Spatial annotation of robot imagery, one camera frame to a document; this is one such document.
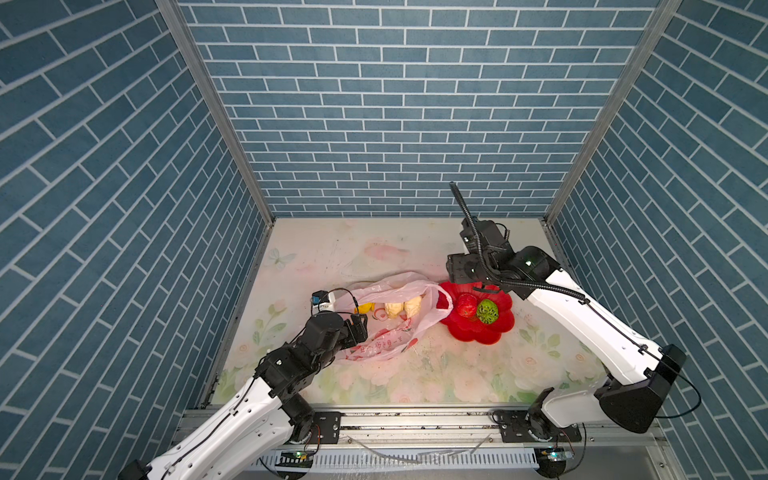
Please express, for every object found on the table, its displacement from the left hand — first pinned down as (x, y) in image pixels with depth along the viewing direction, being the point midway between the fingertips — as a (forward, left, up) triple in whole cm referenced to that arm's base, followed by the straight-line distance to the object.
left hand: (358, 321), depth 77 cm
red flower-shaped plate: (+4, -31, -14) cm, 34 cm away
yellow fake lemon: (+10, -1, -11) cm, 15 cm away
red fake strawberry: (+9, -32, -9) cm, 34 cm away
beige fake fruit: (+9, -10, -10) cm, 16 cm away
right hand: (+10, -24, +12) cm, 29 cm away
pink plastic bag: (+2, -9, -14) cm, 17 cm away
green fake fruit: (+7, -37, -8) cm, 39 cm away
